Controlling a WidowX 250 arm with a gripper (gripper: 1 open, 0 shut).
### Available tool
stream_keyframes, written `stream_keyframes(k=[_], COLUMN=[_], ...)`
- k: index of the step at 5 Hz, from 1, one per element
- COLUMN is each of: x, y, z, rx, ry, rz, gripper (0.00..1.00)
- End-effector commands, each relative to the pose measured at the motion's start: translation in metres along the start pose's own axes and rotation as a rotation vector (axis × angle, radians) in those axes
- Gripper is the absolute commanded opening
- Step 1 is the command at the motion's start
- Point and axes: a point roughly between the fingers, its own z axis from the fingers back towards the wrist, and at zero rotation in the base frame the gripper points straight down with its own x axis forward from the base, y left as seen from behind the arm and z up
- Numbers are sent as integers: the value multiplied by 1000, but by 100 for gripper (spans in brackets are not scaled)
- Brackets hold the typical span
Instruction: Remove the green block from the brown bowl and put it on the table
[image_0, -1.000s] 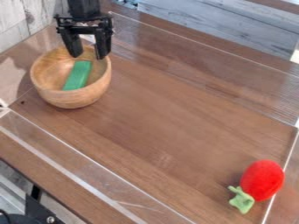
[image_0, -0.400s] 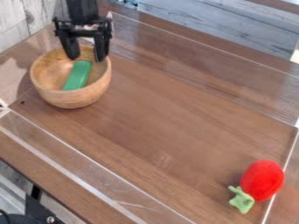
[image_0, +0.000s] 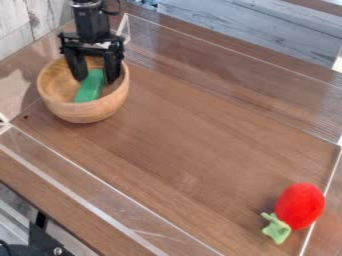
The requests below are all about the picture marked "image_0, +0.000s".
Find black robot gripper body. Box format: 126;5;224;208
57;0;124;53

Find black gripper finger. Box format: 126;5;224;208
104;51;123;84
64;49;88;81

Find green rectangular block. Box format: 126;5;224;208
73;69;105;103

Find brown wooden bowl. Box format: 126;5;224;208
36;57;130;123

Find clear acrylic tray walls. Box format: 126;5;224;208
0;14;342;256

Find black metal table clamp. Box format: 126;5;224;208
0;212;75;256

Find red plush strawberry toy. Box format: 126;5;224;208
260;182;326;245

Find clear acrylic corner bracket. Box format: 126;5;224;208
111;13;131;45

